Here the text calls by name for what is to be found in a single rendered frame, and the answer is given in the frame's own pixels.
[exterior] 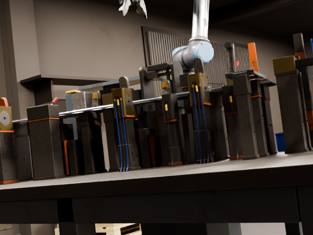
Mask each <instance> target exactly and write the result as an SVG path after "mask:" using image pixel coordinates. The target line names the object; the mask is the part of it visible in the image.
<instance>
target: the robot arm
mask: <svg viewBox="0 0 313 235"><path fill-rule="evenodd" d="M119 2H120V4H121V5H122V6H121V7H120V8H119V11H123V16H125V15H126V14H127V10H128V8H129V6H131V5H133V4H134V3H136V6H137V10H136V12H137V13H138V14H143V15H144V17H145V19H147V13H146V6H145V3H144V0H119ZM208 17H209V0H194V6H193V22H192V38H191V39H190V40H189V45H188V46H182V47H178V48H176V49H175V50H173V52H172V60H173V61H177V62H179V63H180V64H181V66H182V69H183V74H188V73H189V74H194V73H195V71H194V66H193V60H194V59H195V58H198V57H200V58H202V59H203V63H204V65H205V64H207V63H209V62H210V61H211V60H212V58H213V55H214V50H213V48H212V45H211V44H210V41H209V40H208V39H207V35H208Z"/></svg>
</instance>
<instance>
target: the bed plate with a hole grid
mask: <svg viewBox="0 0 313 235"><path fill-rule="evenodd" d="M106 170H107V171H106V172H102V173H94V174H86V175H84V174H83V175H77V176H67V177H64V178H57V179H49V180H37V181H33V180H26V181H20V182H15V183H9V184H2V185H0V201H15V200H40V199H58V198H75V197H92V196H110V195H127V194H152V193H169V192H187V191H204V190H221V189H239V188H256V187H281V186H298V185H313V150H311V151H308V152H299V153H290V154H285V151H283V152H278V153H277V154H274V155H270V156H267V157H260V158H259V159H250V160H243V159H239V160H230V159H224V160H219V161H216V162H211V163H204V164H197V162H196V163H188V164H187V163H186V165H181V166H171V167H170V166H158V167H152V168H141V169H139V170H133V171H127V172H119V171H116V172H109V168H106Z"/></svg>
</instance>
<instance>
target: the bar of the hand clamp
mask: <svg viewBox="0 0 313 235"><path fill-rule="evenodd" d="M225 50H226V61H227V72H228V73H231V72H236V61H235V51H234V44H233V43H231V44H230V43H229V42H227V43H225Z"/></svg>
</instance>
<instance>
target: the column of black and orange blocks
mask: <svg viewBox="0 0 313 235"><path fill-rule="evenodd" d="M293 41H294V44H293V45H294V48H295V55H299V56H300V59H304V58H306V54H305V49H304V42H303V35H302V33H299V34H294V35H293ZM301 76H302V83H303V90H304V97H305V104H306V113H307V119H308V127H309V134H310V141H311V147H312V148H313V102H312V95H311V91H310V85H309V79H308V78H307V77H306V76H305V75H303V74H302V73H301Z"/></svg>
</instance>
